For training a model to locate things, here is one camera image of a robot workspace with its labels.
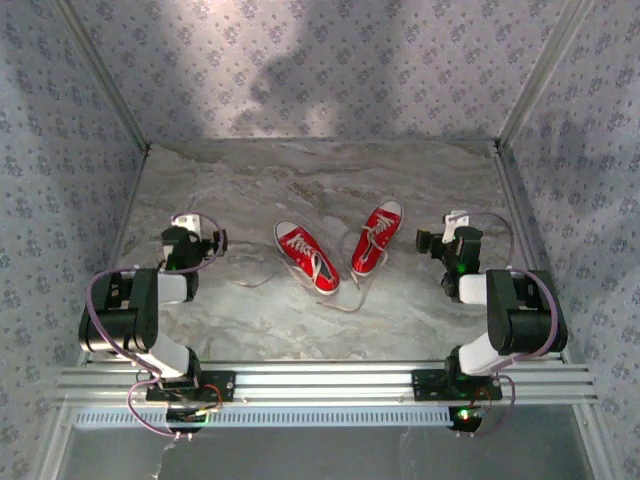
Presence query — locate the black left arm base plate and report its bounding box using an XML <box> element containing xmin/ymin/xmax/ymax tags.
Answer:
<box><xmin>145</xmin><ymin>370</ymin><xmax>237</xmax><ymax>404</ymax></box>

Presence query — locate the aluminium mounting rail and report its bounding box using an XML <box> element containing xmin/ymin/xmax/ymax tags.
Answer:
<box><xmin>49</xmin><ymin>360</ymin><xmax>601</xmax><ymax>407</ymax></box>

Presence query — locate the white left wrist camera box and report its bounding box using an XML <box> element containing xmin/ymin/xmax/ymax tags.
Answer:
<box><xmin>172</xmin><ymin>213</ymin><xmax>202</xmax><ymax>234</ymax></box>

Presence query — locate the grey slotted cable duct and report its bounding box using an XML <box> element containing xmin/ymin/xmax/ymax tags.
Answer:
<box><xmin>73</xmin><ymin>405</ymin><xmax>461</xmax><ymax>430</ymax></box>

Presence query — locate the black controller board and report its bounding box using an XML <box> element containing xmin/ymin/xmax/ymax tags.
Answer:
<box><xmin>164</xmin><ymin>405</ymin><xmax>209</xmax><ymax>435</ymax></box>
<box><xmin>447</xmin><ymin>405</ymin><xmax>486</xmax><ymax>435</ymax></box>

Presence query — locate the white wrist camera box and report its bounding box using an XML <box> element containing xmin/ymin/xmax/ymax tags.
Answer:
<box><xmin>442</xmin><ymin>210</ymin><xmax>471</xmax><ymax>245</ymax></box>
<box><xmin>172</xmin><ymin>213</ymin><xmax>202</xmax><ymax>234</ymax></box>

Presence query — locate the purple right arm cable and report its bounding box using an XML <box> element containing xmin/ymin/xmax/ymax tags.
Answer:
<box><xmin>447</xmin><ymin>210</ymin><xmax>569</xmax><ymax>439</ymax></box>

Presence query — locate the aluminium frame post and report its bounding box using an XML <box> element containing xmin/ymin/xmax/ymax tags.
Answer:
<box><xmin>49</xmin><ymin>0</ymin><xmax>152</xmax><ymax>154</ymax></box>
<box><xmin>494</xmin><ymin>0</ymin><xmax>599</xmax><ymax>151</ymax></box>

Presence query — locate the floral fabric enclosure lining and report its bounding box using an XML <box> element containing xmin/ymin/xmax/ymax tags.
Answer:
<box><xmin>0</xmin><ymin>0</ymin><xmax>640</xmax><ymax>480</ymax></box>

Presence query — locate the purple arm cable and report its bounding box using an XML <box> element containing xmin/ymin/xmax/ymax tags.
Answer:
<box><xmin>447</xmin><ymin>210</ymin><xmax>569</xmax><ymax>439</ymax></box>
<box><xmin>85</xmin><ymin>213</ymin><xmax>224</xmax><ymax>440</ymax></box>

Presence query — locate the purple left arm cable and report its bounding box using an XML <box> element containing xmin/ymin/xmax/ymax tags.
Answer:
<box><xmin>85</xmin><ymin>213</ymin><xmax>224</xmax><ymax>440</ymax></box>

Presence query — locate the white torn strip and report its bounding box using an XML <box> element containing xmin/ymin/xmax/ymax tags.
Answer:
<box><xmin>149</xmin><ymin>442</ymin><xmax>174</xmax><ymax>480</ymax></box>

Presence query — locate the aluminium side rail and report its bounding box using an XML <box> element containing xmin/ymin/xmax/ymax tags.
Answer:
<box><xmin>492</xmin><ymin>139</ymin><xmax>574</xmax><ymax>366</ymax></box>
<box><xmin>77</xmin><ymin>147</ymin><xmax>151</xmax><ymax>366</ymax></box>

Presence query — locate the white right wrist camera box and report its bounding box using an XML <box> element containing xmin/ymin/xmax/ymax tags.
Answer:
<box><xmin>442</xmin><ymin>210</ymin><xmax>471</xmax><ymax>245</ymax></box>

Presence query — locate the aluminium frame leg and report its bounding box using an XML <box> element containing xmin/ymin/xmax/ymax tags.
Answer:
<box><xmin>572</xmin><ymin>403</ymin><xmax>609</xmax><ymax>480</ymax></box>
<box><xmin>34</xmin><ymin>405</ymin><xmax>76</xmax><ymax>480</ymax></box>

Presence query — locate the white shoelace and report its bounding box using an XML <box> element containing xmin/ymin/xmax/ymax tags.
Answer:
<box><xmin>317</xmin><ymin>212</ymin><xmax>396</xmax><ymax>314</ymax></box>
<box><xmin>233</xmin><ymin>230</ymin><xmax>331</xmax><ymax>297</ymax></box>

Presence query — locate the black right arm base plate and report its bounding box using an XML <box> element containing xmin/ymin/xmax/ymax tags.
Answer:
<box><xmin>410</xmin><ymin>369</ymin><xmax>504</xmax><ymax>402</ymax></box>

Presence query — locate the red canvas sneaker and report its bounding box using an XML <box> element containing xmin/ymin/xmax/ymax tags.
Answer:
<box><xmin>350</xmin><ymin>199</ymin><xmax>404</xmax><ymax>276</ymax></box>
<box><xmin>273</xmin><ymin>219</ymin><xmax>341</xmax><ymax>296</ymax></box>

